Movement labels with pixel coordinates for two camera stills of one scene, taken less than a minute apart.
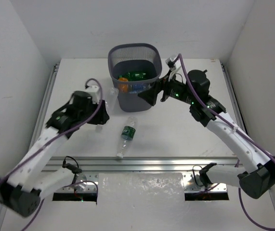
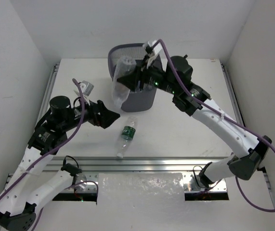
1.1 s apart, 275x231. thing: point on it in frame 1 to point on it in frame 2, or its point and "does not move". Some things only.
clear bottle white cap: x=110 y=103 to x=121 y=93
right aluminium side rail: x=236 y=106 does not move
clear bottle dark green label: x=127 y=134 does not move
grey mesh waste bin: x=133 y=67 does not move
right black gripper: x=151 y=94 to x=132 y=80
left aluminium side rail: x=42 y=115 does not move
